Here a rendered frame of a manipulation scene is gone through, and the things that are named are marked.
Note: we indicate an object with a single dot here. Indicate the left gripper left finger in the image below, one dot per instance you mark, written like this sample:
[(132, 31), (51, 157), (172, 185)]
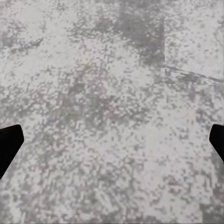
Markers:
[(11, 139)]

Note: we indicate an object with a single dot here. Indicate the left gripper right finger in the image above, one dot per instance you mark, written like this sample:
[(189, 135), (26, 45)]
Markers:
[(217, 139)]

